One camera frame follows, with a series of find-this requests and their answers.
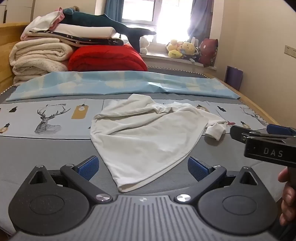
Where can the red folded quilt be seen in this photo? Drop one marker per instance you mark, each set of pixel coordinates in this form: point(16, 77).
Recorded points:
point(104, 58)

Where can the white folded bedding with pink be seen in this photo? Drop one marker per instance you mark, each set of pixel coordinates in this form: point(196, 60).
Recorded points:
point(81, 31)

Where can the white folded cloth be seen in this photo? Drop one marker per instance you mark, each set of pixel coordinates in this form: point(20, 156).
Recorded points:
point(44, 20)

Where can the white small garment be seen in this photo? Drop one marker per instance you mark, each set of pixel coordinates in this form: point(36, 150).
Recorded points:
point(143, 139)

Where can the dark red pillow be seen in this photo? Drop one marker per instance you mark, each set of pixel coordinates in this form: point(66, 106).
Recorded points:
point(208, 52)

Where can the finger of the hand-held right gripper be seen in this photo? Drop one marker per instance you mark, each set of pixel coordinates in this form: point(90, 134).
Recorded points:
point(240, 133)
point(279, 129)

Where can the pink cloth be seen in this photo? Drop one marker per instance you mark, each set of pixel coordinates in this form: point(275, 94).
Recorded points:
point(59, 19)

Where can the white wardrobe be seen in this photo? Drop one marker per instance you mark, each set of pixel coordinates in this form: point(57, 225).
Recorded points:
point(16, 11)

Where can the white plush bear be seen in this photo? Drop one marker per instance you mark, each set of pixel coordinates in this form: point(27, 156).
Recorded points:
point(144, 42)

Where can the cream folded blanket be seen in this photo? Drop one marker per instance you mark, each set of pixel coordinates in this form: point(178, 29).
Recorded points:
point(34, 55)

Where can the dark teal shark plush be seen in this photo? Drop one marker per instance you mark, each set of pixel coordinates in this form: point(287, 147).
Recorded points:
point(92, 19)

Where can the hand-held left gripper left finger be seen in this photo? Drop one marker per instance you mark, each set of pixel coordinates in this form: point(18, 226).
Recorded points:
point(89, 168)

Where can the wall socket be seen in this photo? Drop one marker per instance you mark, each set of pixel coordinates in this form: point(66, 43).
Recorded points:
point(291, 51)

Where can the blue curtain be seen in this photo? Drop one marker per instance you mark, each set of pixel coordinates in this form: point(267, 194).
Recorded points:
point(198, 18)
point(113, 10)

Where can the dark star print cushion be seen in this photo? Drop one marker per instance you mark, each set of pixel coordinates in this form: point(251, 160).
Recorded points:
point(97, 41)

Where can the person's right hand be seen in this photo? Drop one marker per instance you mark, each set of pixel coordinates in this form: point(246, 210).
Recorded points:
point(289, 204)

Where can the white window sill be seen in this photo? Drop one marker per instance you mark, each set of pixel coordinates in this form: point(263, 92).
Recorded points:
point(161, 59)

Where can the yellow face plush doll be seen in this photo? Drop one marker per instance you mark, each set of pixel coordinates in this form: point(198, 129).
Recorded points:
point(188, 47)

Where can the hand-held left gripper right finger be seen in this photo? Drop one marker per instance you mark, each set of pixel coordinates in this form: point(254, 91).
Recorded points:
point(196, 169)

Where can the brown plush toy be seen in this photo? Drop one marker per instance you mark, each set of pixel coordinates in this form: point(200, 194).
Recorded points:
point(74, 7)

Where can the window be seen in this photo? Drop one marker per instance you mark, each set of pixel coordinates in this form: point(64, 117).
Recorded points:
point(138, 11)

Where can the yellow duck plush toy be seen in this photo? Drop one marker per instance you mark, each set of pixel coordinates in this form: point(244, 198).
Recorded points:
point(174, 49)

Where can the purple board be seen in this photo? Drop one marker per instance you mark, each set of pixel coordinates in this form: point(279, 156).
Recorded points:
point(233, 76)

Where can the light blue patterned cloth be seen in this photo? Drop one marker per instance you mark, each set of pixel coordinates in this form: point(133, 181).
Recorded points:
point(92, 83)

